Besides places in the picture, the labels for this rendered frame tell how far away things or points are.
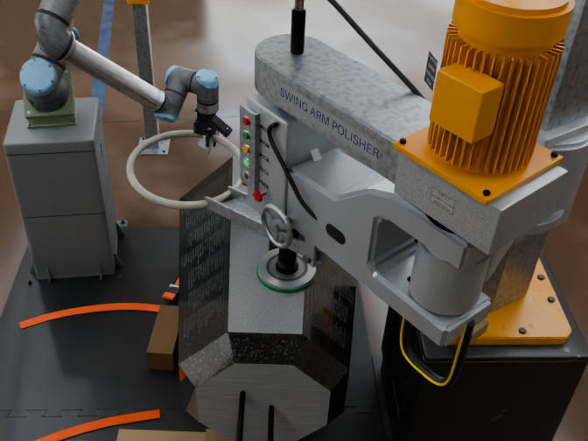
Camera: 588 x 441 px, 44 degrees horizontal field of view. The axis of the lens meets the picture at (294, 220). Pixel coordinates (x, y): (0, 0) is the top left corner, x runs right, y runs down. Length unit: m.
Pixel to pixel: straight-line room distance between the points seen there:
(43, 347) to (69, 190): 0.75
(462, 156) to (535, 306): 1.30
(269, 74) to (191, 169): 2.62
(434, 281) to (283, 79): 0.69
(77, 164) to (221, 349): 1.40
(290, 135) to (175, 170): 2.59
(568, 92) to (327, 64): 0.70
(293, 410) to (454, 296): 0.92
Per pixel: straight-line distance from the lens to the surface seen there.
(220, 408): 2.62
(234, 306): 2.51
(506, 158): 1.63
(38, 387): 3.50
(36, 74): 3.29
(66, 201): 3.64
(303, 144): 2.17
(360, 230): 2.01
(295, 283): 2.56
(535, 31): 1.49
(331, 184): 2.10
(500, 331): 2.70
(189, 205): 2.80
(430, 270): 1.88
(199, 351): 2.52
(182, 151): 4.82
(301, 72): 2.03
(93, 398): 3.41
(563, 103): 2.27
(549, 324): 2.79
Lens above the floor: 2.68
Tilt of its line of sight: 39 degrees down
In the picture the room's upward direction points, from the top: 3 degrees clockwise
